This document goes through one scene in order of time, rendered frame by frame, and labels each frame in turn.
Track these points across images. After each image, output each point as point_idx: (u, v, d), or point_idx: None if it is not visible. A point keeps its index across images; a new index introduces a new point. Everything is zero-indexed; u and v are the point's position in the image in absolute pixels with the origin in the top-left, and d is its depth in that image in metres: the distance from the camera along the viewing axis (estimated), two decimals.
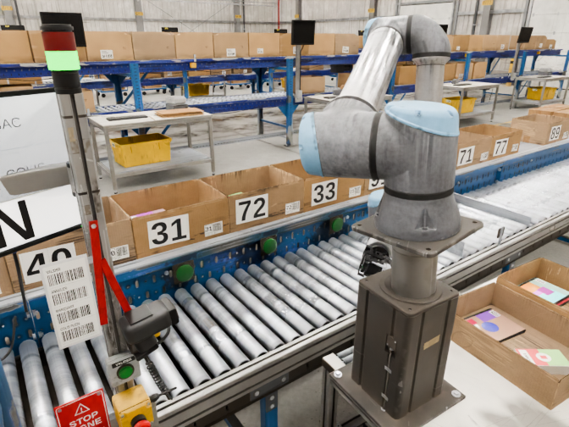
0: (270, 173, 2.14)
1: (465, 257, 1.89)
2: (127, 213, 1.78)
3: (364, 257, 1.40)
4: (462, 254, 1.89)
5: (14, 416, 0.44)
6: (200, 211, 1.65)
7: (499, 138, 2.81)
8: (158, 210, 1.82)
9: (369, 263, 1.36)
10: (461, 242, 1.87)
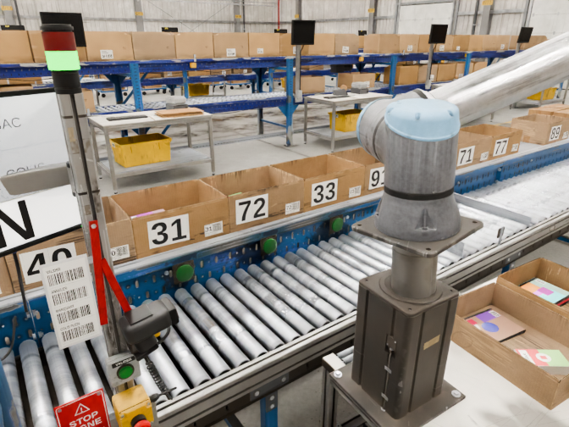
0: (270, 173, 2.14)
1: (465, 257, 1.89)
2: (127, 213, 1.78)
3: None
4: (462, 254, 1.89)
5: (14, 416, 0.44)
6: (200, 211, 1.65)
7: (499, 138, 2.81)
8: (158, 210, 1.82)
9: None
10: (461, 242, 1.87)
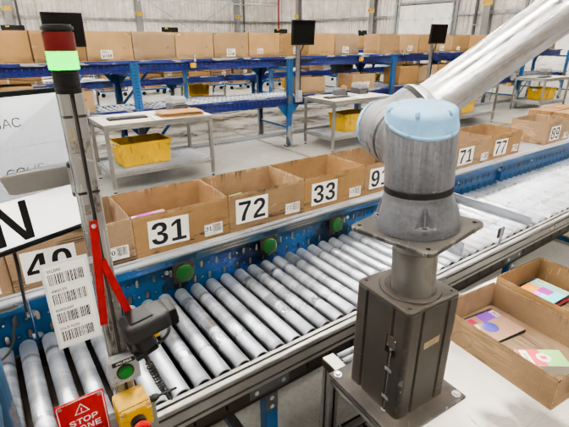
0: (270, 173, 2.14)
1: (465, 257, 1.89)
2: (127, 213, 1.78)
3: None
4: (462, 254, 1.89)
5: (14, 416, 0.44)
6: (200, 211, 1.65)
7: (499, 138, 2.81)
8: (158, 210, 1.82)
9: None
10: (461, 242, 1.87)
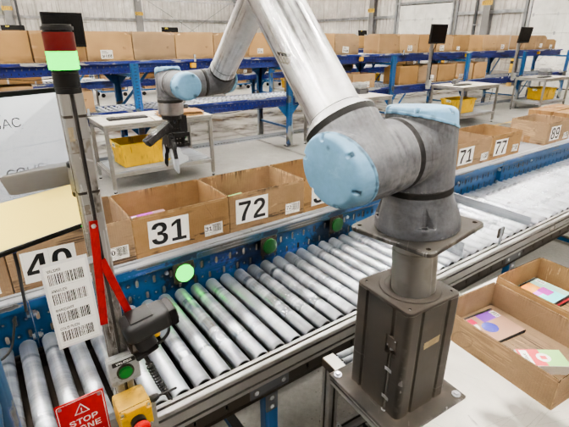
0: (270, 173, 2.14)
1: (465, 257, 1.89)
2: (127, 213, 1.78)
3: None
4: (462, 254, 1.89)
5: (14, 416, 0.44)
6: (200, 211, 1.65)
7: (499, 138, 2.81)
8: (158, 210, 1.82)
9: None
10: (461, 242, 1.87)
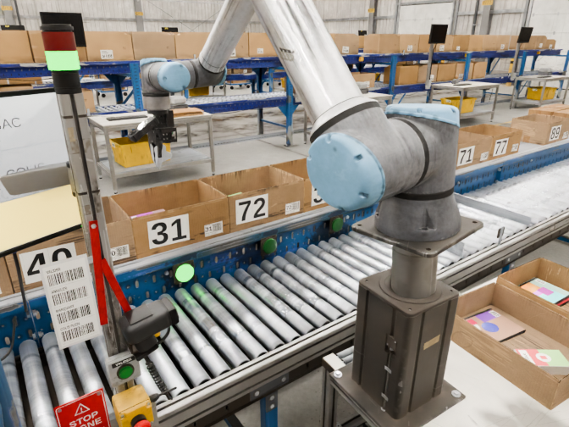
0: (270, 173, 2.14)
1: (465, 257, 1.89)
2: (127, 213, 1.78)
3: None
4: (462, 254, 1.89)
5: (14, 416, 0.44)
6: (200, 211, 1.65)
7: (499, 138, 2.81)
8: (158, 210, 1.82)
9: None
10: (461, 242, 1.87)
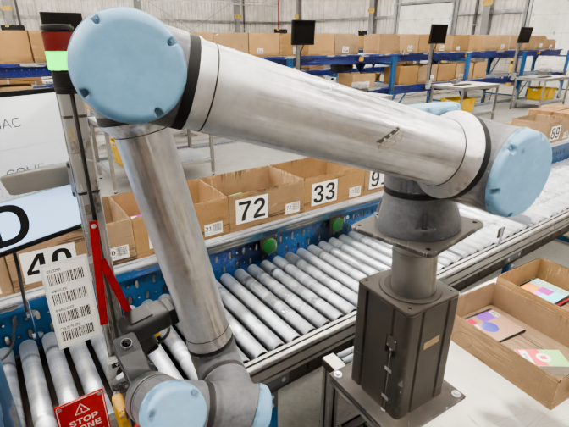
0: (270, 173, 2.14)
1: (465, 257, 1.89)
2: (127, 213, 1.78)
3: None
4: None
5: (14, 416, 0.44)
6: (200, 211, 1.65)
7: None
8: None
9: None
10: (459, 254, 1.90)
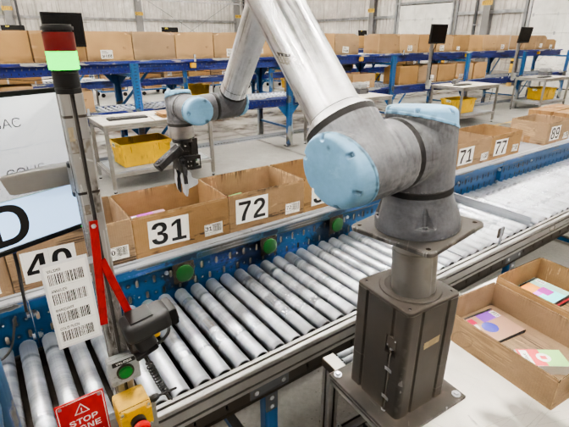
0: (270, 173, 2.14)
1: (465, 257, 1.89)
2: (127, 213, 1.78)
3: None
4: None
5: (14, 416, 0.44)
6: (200, 211, 1.65)
7: (499, 138, 2.81)
8: (158, 210, 1.82)
9: None
10: (458, 255, 1.90)
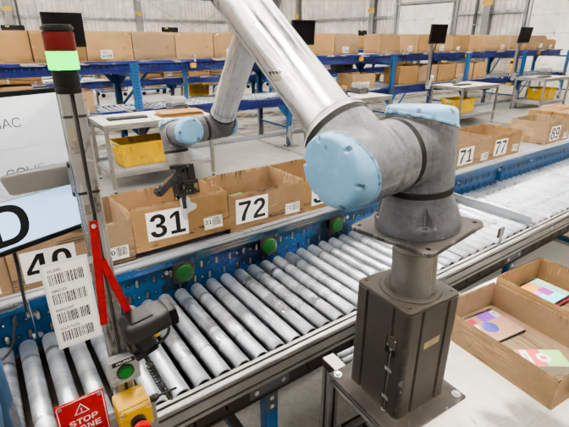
0: (270, 173, 2.14)
1: (465, 257, 1.89)
2: None
3: None
4: None
5: (14, 416, 0.44)
6: (198, 203, 1.65)
7: (499, 138, 2.81)
8: None
9: None
10: (458, 255, 1.90)
